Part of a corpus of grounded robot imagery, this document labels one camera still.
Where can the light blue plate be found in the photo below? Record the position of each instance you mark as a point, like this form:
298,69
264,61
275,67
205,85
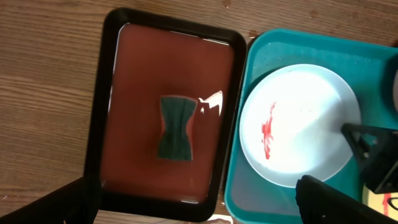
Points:
290,124

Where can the yellow plate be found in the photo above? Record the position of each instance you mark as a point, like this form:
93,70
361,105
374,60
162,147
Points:
382,203

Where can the white plate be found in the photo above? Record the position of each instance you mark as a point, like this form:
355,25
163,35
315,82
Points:
395,91

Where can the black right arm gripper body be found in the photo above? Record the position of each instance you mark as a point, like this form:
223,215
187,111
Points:
375,152

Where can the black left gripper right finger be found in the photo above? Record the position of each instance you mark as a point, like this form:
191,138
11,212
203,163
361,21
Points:
321,204

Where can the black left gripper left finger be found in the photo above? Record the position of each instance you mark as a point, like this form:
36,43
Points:
76,202

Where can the black tray with red water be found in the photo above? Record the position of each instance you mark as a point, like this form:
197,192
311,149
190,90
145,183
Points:
145,56

